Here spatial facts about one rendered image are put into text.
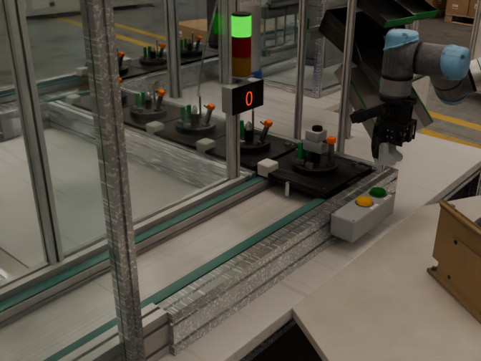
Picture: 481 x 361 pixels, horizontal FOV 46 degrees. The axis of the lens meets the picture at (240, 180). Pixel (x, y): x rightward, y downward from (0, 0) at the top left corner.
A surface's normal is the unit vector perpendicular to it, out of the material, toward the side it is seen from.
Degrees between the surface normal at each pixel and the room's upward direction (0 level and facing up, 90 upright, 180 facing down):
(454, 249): 90
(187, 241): 0
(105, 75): 90
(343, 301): 0
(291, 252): 90
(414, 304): 0
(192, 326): 90
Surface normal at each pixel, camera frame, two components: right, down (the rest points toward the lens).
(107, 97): 0.75, 0.29
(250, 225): 0.00, -0.90
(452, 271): -0.96, 0.11
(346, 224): -0.66, 0.32
